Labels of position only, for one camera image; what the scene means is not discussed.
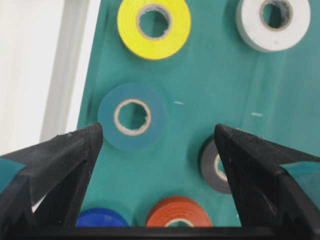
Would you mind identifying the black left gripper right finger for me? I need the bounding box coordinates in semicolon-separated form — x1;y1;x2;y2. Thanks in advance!
214;124;320;240

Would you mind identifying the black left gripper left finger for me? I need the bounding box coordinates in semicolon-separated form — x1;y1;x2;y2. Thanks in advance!
0;122;104;240

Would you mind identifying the teal tape roll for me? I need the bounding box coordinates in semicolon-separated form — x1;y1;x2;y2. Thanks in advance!
97;83;167;151

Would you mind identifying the black tape roll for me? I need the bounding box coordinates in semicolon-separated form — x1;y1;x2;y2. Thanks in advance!
198;135;231;195

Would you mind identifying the blue tape roll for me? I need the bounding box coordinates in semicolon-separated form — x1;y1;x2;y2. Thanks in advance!
75;207;129;227

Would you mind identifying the orange tape roll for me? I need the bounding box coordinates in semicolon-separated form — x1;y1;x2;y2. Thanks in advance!
145;195;212;227

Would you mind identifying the white plastic case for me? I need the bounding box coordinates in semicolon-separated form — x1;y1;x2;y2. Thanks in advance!
0;0;101;154

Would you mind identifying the white tape roll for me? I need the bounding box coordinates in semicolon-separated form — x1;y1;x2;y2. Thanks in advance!
235;0;311;53

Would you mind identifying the yellow tape roll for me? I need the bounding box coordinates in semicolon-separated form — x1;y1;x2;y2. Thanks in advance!
117;0;192;61

